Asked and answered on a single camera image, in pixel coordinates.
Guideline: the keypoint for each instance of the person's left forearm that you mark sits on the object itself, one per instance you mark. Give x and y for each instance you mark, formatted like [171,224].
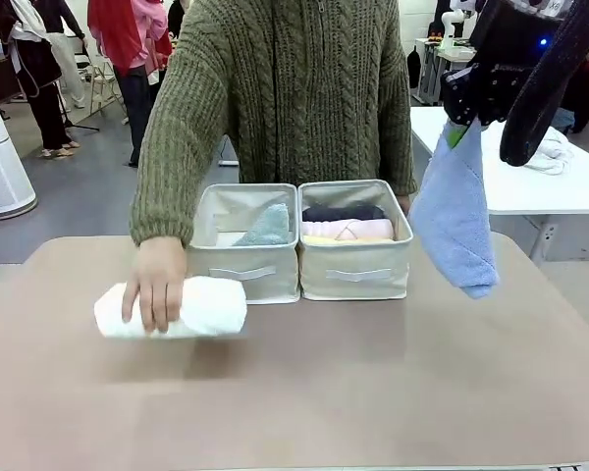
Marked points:
[402,162]

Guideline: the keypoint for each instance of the dark grey towel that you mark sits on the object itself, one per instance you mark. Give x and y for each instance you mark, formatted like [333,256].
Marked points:
[343,213]

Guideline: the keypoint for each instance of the person in red and pink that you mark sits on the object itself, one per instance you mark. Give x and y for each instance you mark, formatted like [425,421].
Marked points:
[127,59]

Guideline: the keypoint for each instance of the blue cone towel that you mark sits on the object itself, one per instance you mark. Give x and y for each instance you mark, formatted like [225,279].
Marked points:
[456,221]

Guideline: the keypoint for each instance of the cream fabric storage bin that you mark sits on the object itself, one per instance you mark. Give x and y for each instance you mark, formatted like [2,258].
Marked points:
[245,279]
[353,279]

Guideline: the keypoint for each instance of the person's right hand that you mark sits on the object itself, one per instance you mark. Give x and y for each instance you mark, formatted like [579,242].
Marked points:
[159,279]

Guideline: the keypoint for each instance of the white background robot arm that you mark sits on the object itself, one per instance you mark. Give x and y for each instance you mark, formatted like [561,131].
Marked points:
[454,24]

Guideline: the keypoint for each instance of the folded blue jeans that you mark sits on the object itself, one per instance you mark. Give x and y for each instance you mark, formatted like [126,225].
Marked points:
[567,120]

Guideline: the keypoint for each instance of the mint cone towel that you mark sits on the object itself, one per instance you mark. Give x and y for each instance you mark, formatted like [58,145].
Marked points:
[267,228]

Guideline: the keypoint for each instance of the white side table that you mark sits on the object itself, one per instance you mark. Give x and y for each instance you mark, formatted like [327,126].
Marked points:
[520,196]

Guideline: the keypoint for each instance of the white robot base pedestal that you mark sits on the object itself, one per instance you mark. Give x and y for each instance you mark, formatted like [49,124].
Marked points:
[0,162]

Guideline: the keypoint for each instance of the person in black clothes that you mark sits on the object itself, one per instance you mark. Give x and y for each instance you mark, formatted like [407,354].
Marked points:
[44,83]

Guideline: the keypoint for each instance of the crumpled white cloth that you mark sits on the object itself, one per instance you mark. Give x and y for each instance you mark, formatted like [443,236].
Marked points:
[552,152]

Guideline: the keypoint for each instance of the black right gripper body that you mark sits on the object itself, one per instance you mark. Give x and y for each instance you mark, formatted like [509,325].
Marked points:
[510,39]

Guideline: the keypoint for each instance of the person's right forearm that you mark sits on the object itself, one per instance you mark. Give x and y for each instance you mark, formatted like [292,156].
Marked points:
[169,176]

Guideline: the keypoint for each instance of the folding chair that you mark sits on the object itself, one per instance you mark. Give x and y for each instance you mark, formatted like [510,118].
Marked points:
[103,88]

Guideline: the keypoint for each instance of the white towel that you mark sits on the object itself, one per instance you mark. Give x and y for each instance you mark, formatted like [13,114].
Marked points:
[211,309]

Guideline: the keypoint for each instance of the pink towel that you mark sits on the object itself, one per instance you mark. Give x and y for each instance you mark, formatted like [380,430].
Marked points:
[343,228]

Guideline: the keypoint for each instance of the person in olive knit sweater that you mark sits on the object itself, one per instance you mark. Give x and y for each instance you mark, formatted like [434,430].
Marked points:
[284,88]

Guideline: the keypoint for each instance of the yellow towel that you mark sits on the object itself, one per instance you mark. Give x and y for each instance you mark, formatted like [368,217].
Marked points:
[348,240]

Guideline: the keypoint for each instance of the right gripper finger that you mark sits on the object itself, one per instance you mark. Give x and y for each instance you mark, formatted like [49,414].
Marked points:
[464,98]
[496,95]

